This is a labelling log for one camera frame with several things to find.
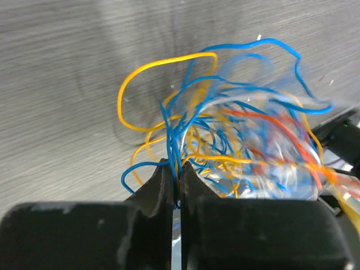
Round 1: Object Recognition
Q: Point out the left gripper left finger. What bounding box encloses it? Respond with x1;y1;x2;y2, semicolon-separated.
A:
123;165;174;269

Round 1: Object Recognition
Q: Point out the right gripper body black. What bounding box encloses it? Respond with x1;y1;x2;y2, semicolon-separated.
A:
312;105;359;178

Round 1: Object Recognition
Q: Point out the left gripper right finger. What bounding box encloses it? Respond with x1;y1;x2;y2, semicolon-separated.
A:
179;162;233;269

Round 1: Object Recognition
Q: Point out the coloured wire bundle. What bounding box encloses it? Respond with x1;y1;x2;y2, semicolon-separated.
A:
117;38;360;226

